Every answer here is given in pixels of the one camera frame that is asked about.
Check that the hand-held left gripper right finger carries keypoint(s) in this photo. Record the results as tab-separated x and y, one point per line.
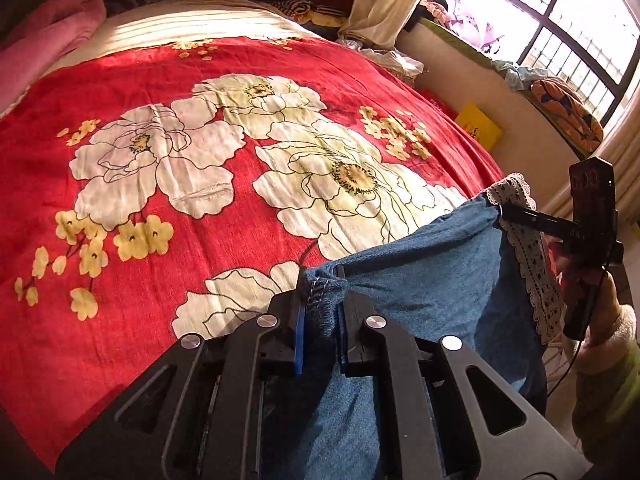
342	335

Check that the cream curtain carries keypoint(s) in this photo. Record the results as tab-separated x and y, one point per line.
390	0
615	175

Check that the dark framed window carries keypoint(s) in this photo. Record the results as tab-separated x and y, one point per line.
550	15

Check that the yellow box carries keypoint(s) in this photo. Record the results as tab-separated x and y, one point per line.
477	127

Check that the pink blanket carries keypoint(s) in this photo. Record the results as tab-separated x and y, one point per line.
45	35

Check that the red floral blanket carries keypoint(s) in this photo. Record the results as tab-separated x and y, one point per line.
200	240

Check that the light blue cloth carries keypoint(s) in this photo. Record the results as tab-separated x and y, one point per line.
517	74

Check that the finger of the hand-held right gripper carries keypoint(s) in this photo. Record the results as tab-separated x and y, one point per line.
530	219

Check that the purple plastic item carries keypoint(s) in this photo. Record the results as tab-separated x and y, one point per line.
475	25

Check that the blue denim garment with lace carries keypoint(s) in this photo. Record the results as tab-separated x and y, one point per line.
430	280

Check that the dark striped cloth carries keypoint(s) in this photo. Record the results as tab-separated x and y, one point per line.
130	0

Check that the white plastic bag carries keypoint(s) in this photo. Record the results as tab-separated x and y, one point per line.
395	60

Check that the cream striped bed sheet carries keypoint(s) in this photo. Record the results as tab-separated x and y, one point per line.
190	22

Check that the person's right hand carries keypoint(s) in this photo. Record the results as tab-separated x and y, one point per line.
602	305

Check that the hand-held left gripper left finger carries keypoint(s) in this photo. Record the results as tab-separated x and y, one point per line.
298	332

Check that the orange patterned cushion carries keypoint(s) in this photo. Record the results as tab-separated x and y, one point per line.
567	110

